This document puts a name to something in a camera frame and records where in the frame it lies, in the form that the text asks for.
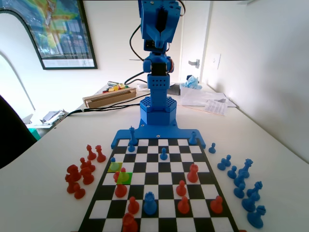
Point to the blue chess king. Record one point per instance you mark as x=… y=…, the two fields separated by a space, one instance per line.
x=132 y=136

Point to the brown cardboard box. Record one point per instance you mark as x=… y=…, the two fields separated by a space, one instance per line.
x=108 y=99

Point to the white wall switch plate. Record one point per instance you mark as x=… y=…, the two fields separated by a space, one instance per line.
x=216 y=61

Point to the blue chess piece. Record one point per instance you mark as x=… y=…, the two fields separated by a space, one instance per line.
x=254 y=191
x=249 y=203
x=192 y=139
x=256 y=217
x=239 y=180

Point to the black chair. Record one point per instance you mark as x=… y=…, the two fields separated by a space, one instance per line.
x=12 y=135

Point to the red chess bishop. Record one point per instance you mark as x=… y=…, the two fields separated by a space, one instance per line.
x=91 y=154

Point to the red chess knight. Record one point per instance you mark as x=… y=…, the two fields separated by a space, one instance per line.
x=72 y=172

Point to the blue chess queen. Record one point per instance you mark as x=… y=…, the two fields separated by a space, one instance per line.
x=245 y=168

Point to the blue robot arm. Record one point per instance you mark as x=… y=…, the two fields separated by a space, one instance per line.
x=158 y=84

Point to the silver foil packaging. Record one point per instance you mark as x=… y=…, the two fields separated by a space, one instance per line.
x=51 y=117

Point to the printed paper sheet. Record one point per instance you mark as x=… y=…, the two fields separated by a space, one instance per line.
x=216 y=107

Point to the black framed poster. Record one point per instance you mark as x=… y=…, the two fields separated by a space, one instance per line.
x=60 y=31

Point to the blue plush toy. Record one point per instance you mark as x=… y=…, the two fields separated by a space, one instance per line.
x=192 y=82

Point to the blue chess rook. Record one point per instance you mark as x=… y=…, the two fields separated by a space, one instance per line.
x=150 y=204

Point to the silver can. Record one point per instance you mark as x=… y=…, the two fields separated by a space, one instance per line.
x=112 y=83

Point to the blue chess pawn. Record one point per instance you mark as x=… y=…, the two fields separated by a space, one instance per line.
x=239 y=191
x=113 y=160
x=232 y=172
x=163 y=154
x=212 y=148
x=220 y=165
x=227 y=160
x=131 y=148

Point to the blue base mounting plate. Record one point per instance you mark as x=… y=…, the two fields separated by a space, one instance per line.
x=169 y=133

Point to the white door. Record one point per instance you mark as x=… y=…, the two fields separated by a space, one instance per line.
x=193 y=36

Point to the teal object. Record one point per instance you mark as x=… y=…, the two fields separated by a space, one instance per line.
x=33 y=133

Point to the blue wrist camera box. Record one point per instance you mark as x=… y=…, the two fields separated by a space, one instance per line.
x=149 y=48

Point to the yellow toy block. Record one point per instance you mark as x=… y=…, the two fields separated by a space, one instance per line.
x=113 y=89

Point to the black white chessboard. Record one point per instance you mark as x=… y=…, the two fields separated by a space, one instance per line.
x=154 y=180

